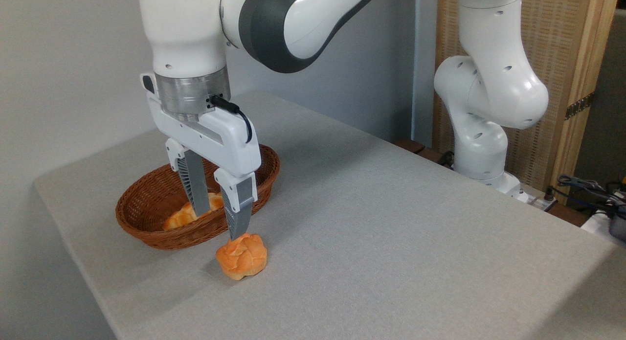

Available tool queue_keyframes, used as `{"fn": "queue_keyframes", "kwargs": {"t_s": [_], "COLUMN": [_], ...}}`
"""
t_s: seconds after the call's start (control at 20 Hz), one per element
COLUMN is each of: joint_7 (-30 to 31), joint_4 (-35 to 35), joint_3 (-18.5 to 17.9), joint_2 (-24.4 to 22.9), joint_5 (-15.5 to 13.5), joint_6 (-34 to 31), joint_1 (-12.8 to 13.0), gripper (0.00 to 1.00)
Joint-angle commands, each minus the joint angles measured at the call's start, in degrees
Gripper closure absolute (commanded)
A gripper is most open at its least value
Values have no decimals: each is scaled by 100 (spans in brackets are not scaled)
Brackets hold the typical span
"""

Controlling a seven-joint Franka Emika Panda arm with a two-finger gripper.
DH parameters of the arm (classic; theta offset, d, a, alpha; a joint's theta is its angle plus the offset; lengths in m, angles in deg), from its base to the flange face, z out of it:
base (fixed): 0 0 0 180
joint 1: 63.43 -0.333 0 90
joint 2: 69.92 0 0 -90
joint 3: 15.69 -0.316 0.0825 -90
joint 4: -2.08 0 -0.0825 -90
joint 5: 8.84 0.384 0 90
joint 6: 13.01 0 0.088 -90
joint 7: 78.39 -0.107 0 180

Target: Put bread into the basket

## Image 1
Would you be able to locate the metal screen hinge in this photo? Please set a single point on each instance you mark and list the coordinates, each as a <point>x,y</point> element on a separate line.
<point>579,106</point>

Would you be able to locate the dark brown wooden board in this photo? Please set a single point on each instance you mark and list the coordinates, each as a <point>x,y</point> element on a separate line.
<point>415,147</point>

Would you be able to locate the long orange croissant bread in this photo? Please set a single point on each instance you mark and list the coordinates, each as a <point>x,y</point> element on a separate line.
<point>178,217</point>

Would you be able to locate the brown woven wicker basket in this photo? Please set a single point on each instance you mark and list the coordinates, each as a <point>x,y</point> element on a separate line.
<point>146,208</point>

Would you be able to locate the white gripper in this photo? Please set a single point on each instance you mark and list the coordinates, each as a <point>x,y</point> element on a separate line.
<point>220,137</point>

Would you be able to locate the round orange bread roll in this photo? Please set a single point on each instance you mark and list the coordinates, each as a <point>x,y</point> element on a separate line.
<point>242,259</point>

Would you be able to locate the wooden woven folding screen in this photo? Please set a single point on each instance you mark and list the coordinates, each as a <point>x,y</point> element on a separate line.
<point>567,46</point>

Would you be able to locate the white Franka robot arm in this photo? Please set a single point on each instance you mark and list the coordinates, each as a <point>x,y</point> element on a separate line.
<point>489,85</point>

